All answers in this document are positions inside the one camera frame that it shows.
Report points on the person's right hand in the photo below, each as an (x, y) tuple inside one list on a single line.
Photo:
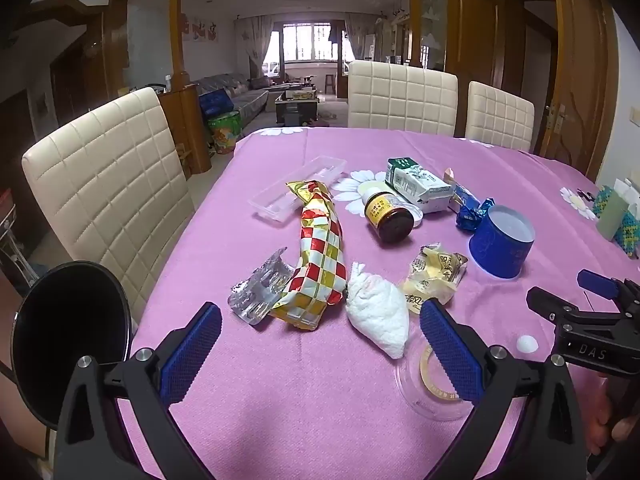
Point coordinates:
[(625, 427)]

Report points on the blue plastic bag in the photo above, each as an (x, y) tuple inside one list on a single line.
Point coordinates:
[(216, 104)]

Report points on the brown wooden door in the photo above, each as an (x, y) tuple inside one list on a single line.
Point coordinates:
[(580, 60)]

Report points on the white tissue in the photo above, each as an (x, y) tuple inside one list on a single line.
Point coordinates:
[(375, 315)]

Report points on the black round trash bin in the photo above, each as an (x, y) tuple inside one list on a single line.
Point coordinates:
[(65, 335)]

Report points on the clear tape roll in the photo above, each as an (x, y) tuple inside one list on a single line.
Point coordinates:
[(415, 400)]

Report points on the grey sofa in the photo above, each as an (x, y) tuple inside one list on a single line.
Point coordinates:
[(240, 100)]

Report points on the colourful printed bag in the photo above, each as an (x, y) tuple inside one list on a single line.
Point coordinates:
[(225, 132)]

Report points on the barred window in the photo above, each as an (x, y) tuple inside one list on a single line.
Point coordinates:
[(306, 42)]

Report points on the brown jar with yellow label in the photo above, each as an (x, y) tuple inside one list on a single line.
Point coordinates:
[(387, 215)]

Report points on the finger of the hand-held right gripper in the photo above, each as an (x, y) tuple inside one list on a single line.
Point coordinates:
[(555, 305), (597, 283)]

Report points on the dark coffee table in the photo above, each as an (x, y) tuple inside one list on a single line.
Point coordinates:
[(295, 107)]

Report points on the clear plastic tray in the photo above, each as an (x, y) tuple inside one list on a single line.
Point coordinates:
[(320, 167)]

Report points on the silver blister pack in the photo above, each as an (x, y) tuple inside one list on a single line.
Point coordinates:
[(257, 292)]

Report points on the green white milk carton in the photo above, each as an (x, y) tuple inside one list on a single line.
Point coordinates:
[(417, 182)]

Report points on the wooden stool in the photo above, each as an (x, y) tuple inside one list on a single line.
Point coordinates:
[(330, 84)]

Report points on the red yellow checkered snack wrapper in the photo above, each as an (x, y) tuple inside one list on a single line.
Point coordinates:
[(320, 255)]

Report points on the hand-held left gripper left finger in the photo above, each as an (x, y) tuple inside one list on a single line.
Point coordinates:
[(192, 355)]

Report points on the small white round cap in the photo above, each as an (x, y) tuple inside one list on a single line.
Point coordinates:
[(527, 345)]

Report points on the blue foil candy wrapper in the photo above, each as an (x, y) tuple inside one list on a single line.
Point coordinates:
[(470, 217)]

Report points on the pink wall sticker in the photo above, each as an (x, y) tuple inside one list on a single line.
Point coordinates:
[(200, 29)]

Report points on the blue paper cup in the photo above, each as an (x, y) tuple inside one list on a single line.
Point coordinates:
[(495, 255)]

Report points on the cream quilted dining chair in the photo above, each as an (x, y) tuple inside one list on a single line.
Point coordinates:
[(400, 95), (500, 115), (100, 185)]

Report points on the wooden divider cabinet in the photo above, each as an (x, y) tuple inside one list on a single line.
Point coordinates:
[(187, 125)]

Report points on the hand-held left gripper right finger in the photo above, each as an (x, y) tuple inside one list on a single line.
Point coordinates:
[(450, 355)]

